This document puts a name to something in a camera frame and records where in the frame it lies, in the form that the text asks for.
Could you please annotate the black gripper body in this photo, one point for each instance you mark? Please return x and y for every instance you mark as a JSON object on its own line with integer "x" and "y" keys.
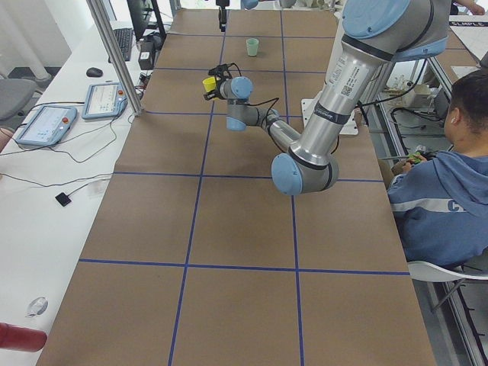
{"x": 218, "y": 88}

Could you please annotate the yellow paper cup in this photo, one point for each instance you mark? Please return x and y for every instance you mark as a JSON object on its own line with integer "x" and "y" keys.
{"x": 209, "y": 84}

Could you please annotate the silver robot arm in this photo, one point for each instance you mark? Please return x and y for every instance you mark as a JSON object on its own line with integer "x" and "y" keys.
{"x": 375, "y": 33}

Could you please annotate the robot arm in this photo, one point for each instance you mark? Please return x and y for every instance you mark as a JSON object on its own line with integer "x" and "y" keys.
{"x": 223, "y": 12}

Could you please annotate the green paper cup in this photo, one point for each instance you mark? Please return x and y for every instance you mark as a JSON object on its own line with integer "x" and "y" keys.
{"x": 252, "y": 45}

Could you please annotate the black keyboard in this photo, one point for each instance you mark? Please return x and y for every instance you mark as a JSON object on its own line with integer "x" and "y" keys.
{"x": 124, "y": 38}

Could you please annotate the far teach pendant tablet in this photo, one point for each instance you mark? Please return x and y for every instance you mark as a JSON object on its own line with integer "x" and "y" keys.
{"x": 104, "y": 100}

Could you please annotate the teach pendant tablet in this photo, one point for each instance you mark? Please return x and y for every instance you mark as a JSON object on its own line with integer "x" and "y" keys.
{"x": 104, "y": 100}
{"x": 48, "y": 126}

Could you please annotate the black computer mouse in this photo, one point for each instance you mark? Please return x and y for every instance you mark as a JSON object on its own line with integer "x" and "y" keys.
{"x": 94, "y": 72}

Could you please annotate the near teach pendant tablet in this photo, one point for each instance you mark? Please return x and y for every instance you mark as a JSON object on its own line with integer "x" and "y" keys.
{"x": 48, "y": 126}

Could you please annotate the brown paper table mat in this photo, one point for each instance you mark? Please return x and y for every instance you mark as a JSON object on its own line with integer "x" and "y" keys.
{"x": 195, "y": 258}

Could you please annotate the black small square pad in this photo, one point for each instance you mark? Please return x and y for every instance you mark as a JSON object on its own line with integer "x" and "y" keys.
{"x": 63, "y": 199}

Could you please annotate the grey office chair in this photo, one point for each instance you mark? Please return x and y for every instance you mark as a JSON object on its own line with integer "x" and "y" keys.
{"x": 15, "y": 94}

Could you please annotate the seated man blue hoodie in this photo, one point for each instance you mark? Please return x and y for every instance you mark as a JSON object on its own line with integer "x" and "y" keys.
{"x": 440, "y": 205}

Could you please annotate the white chair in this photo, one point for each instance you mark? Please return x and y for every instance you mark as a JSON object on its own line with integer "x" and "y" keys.
{"x": 473, "y": 270}

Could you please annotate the clear plastic bag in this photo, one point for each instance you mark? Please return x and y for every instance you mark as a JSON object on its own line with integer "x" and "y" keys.
{"x": 37, "y": 307}

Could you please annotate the red bottle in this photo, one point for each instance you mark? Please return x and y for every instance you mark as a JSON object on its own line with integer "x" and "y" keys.
{"x": 22, "y": 339}

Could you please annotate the aluminium camera post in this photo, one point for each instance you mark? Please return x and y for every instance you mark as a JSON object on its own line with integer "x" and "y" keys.
{"x": 102, "y": 22}

